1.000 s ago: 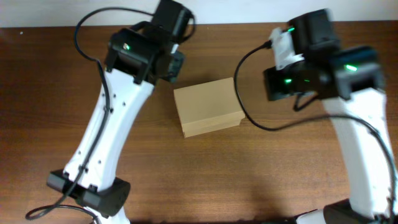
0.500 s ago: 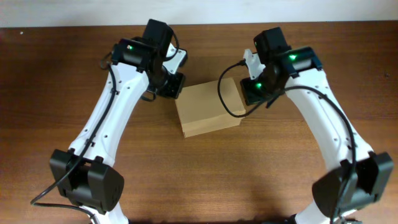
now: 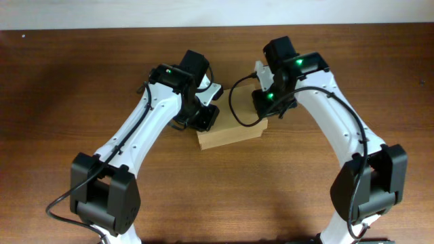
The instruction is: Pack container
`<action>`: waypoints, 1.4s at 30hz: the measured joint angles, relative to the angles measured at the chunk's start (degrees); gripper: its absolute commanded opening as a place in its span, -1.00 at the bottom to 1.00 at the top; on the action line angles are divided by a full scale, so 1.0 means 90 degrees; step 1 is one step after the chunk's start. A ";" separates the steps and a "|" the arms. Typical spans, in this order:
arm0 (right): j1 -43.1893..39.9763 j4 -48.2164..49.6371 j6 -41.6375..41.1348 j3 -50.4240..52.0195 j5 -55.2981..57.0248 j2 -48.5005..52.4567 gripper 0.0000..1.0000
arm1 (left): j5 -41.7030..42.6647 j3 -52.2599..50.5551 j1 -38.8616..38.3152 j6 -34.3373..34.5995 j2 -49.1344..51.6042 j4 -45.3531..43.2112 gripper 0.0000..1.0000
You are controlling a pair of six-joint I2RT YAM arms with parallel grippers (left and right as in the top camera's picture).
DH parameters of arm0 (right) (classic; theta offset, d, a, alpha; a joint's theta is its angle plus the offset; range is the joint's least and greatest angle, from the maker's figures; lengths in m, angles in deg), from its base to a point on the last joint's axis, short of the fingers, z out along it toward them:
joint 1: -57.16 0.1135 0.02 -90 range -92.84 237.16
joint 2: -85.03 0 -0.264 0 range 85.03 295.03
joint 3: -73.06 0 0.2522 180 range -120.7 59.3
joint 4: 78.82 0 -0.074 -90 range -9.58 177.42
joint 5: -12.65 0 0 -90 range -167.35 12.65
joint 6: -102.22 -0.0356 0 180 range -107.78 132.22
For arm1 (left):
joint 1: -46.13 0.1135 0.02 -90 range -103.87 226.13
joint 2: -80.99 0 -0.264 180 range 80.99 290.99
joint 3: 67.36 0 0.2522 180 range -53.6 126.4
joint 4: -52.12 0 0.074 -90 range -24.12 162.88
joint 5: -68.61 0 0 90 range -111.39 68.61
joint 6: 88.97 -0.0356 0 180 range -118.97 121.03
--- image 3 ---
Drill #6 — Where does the brown cardboard box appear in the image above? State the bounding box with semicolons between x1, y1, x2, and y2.
197;85;268;150

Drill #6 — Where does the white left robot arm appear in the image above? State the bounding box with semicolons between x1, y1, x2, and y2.
70;50;223;243

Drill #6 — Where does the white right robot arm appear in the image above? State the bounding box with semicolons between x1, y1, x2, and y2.
252;37;408;243

